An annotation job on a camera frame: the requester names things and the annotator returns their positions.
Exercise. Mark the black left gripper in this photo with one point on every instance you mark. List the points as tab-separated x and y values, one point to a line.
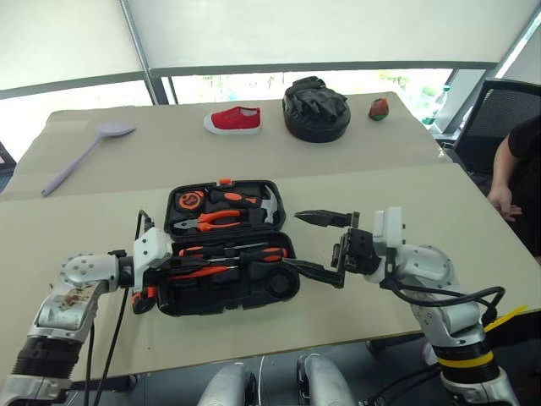
165	264

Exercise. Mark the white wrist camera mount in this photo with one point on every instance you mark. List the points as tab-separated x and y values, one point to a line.
150	249
391	228

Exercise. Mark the dark furniture piece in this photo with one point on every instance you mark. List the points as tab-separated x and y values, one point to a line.
6	165

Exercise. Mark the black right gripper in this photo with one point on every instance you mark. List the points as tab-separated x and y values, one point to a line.
361	251

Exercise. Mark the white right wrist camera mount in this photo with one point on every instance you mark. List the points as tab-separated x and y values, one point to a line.
391	228

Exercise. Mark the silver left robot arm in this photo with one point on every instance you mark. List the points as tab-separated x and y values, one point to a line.
72	287

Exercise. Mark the black orange tape measure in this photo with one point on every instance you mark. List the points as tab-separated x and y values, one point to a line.
190	200

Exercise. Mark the red green strawberry toy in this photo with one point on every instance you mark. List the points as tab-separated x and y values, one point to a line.
379	110

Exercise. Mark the silver rounded robot part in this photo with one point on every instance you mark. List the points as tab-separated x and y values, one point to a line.
325	380
226	385

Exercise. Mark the grey window frame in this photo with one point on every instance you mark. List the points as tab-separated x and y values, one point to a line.
156	80

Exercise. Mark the black mesh office chair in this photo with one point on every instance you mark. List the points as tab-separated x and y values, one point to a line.
486	122

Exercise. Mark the black tool case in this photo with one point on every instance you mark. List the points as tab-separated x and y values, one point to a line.
236	296

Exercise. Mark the bystander bare forearm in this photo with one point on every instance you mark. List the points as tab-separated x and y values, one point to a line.
501	165

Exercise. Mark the person in black shirt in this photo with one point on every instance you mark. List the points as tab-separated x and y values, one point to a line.
528	182

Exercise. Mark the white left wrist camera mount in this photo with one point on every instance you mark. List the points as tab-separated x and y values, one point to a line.
150	249

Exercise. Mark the green capped plastic bottle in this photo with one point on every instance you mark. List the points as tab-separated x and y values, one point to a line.
439	105

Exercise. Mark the red canvas shoe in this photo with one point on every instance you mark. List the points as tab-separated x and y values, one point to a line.
234	120

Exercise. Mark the bystander bare hand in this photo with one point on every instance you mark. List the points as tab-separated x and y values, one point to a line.
504	205

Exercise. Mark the white roller blind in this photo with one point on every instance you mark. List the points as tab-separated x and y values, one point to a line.
63	38
317	29

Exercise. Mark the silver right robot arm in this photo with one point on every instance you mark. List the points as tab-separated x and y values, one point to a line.
444	296

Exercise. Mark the black round bag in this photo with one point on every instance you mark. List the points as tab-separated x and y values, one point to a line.
317	114

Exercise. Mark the orange black screwdriver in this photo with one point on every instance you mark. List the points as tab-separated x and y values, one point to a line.
198	251
266	254

